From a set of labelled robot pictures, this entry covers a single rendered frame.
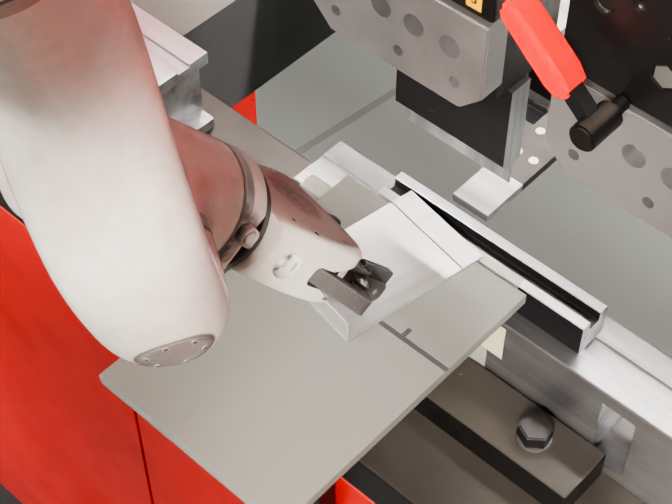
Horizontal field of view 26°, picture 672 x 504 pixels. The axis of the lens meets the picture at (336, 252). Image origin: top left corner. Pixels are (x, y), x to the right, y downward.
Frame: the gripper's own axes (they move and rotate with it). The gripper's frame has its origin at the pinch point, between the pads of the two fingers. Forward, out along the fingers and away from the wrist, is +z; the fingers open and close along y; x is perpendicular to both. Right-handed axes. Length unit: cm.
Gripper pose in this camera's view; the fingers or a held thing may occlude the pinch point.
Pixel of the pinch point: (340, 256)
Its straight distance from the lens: 105.5
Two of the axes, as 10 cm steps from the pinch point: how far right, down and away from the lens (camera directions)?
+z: 5.1, 1.9, 8.4
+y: -6.1, -6.1, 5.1
